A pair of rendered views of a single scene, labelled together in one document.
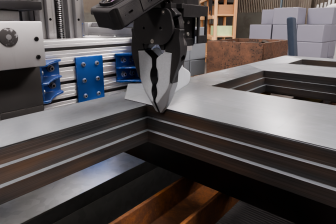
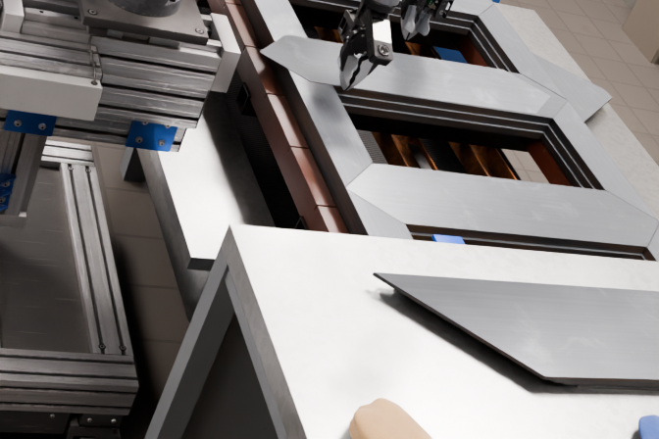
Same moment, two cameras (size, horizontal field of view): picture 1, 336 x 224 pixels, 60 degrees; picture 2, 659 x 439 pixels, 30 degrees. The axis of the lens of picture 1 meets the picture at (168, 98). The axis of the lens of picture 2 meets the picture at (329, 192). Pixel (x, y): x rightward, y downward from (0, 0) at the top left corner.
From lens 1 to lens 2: 2.42 m
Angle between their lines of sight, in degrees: 67
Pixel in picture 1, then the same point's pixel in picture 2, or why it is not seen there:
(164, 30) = not seen: hidden behind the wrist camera
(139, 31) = (356, 45)
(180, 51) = not seen: hidden behind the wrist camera
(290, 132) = (416, 92)
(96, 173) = (224, 141)
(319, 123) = (413, 78)
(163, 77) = (363, 72)
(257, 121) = (395, 86)
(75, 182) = (228, 156)
